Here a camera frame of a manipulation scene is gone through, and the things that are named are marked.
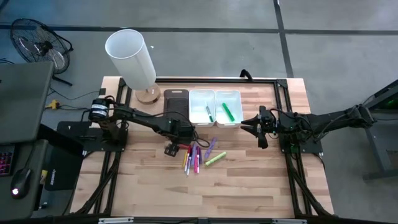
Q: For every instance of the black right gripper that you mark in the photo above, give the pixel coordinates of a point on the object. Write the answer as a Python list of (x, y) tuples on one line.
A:
[(269, 124)]

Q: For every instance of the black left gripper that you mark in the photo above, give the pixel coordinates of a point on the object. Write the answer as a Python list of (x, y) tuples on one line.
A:
[(182, 130)]

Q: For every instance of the orange highlighter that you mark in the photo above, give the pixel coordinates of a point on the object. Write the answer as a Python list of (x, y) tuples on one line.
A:
[(186, 146)]

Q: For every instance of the purple highlighter pen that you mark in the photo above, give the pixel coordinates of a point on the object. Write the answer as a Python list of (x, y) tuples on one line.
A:
[(193, 155)]

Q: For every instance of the green Sharpie highlighter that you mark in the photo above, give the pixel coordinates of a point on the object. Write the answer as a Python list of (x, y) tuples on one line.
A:
[(228, 112)]

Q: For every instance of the yellow highlighter pen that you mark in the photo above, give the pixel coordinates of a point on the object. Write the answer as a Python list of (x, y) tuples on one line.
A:
[(185, 159)]

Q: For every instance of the purple dry-erase marker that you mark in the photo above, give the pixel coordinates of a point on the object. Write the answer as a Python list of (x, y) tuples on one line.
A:
[(200, 157)]

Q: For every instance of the green dry-erase marker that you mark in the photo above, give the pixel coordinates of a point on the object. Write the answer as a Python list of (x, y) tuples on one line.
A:
[(209, 112)]

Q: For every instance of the purple Sharpie highlighter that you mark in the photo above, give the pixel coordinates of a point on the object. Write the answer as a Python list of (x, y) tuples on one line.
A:
[(211, 148)]

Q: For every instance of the red dry-erase marker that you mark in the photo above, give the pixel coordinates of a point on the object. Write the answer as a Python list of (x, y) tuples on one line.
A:
[(188, 165)]

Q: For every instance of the pink highlighter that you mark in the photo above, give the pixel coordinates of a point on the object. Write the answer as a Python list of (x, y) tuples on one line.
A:
[(196, 163)]

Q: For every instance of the yellow-green Sharpie highlighter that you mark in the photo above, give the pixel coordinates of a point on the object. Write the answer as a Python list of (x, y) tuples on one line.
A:
[(215, 158)]

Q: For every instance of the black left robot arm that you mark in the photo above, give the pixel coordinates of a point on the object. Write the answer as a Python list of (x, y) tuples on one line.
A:
[(136, 115)]

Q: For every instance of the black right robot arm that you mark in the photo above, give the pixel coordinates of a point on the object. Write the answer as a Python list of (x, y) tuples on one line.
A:
[(326, 121)]

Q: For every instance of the white plastic bin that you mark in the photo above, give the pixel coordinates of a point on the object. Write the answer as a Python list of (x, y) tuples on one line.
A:
[(236, 102), (199, 105)]

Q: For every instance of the dark grey plastic bin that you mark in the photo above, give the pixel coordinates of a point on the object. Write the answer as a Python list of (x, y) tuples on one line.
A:
[(176, 102)]

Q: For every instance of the black curved clamp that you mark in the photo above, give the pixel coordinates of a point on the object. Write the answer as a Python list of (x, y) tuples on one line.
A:
[(246, 74)]

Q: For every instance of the white shade wooden base lamp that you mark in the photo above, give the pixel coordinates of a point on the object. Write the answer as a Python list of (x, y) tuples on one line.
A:
[(130, 59)]

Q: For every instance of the small black table clamp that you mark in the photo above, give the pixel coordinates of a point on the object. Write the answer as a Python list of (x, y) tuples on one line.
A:
[(102, 91)]

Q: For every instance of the black metal side stand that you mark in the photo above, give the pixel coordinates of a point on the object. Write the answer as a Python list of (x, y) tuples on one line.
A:
[(377, 149)]

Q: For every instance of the yellow power plug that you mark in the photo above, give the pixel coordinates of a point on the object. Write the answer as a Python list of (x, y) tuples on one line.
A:
[(54, 104)]

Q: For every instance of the grey flat monitor panel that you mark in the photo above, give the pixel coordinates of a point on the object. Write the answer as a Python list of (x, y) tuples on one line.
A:
[(25, 99)]

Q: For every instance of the black floor fan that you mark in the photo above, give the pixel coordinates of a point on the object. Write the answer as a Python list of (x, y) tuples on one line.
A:
[(40, 46)]

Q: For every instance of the black computer mouse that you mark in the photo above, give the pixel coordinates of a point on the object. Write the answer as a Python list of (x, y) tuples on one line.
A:
[(21, 182)]

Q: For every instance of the grey side desk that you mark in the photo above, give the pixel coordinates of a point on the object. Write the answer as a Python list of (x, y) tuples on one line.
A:
[(28, 205)]

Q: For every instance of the backlit black keyboard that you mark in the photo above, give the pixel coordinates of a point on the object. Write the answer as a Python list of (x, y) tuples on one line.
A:
[(6, 161)]

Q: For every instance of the black aluminium table frame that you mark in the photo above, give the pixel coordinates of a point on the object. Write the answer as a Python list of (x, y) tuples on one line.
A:
[(217, 80)]

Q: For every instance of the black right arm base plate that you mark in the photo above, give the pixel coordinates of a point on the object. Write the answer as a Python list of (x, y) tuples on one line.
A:
[(311, 146)]

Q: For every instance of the silver bracket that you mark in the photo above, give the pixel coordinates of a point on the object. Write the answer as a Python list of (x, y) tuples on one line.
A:
[(115, 220), (289, 221)]

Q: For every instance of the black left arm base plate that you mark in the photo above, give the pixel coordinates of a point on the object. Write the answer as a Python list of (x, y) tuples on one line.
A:
[(71, 133)]

